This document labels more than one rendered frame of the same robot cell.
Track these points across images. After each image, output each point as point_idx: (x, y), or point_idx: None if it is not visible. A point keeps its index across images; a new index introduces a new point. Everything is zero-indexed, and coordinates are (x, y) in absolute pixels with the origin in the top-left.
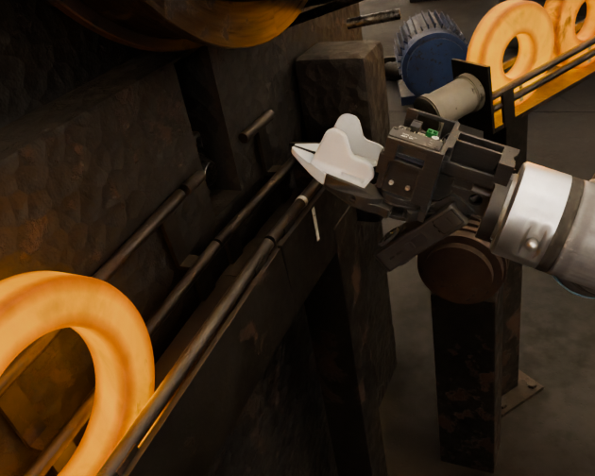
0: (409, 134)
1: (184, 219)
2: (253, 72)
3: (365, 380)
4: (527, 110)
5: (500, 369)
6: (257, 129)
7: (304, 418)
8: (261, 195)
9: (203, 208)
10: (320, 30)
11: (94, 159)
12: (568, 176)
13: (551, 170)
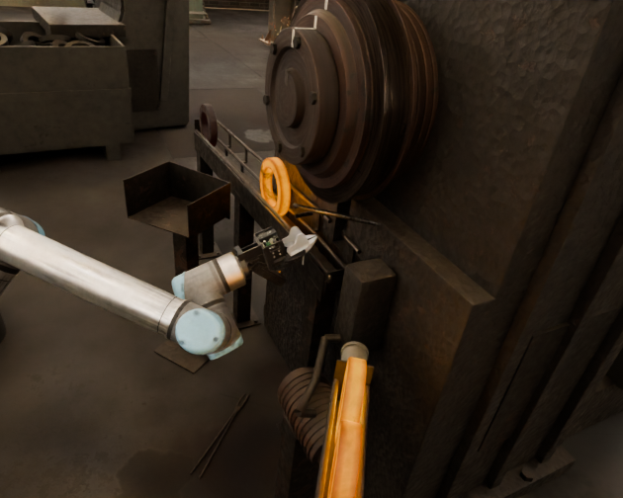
0: (269, 233)
1: (325, 224)
2: (364, 232)
3: (303, 352)
4: (325, 424)
5: (285, 474)
6: (348, 242)
7: (328, 364)
8: (329, 251)
9: (330, 232)
10: (411, 282)
11: None
12: (220, 264)
13: (225, 261)
